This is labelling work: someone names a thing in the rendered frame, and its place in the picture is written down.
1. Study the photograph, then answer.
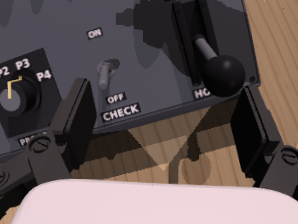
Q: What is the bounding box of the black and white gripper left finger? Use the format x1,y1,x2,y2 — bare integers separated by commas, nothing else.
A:
0,78,97,220

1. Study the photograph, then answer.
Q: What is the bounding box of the dark grey box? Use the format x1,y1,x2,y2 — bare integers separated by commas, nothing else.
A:
0,0,261,164

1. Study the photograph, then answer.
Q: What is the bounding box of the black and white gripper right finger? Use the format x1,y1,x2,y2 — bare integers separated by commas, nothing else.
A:
230,86,298,201

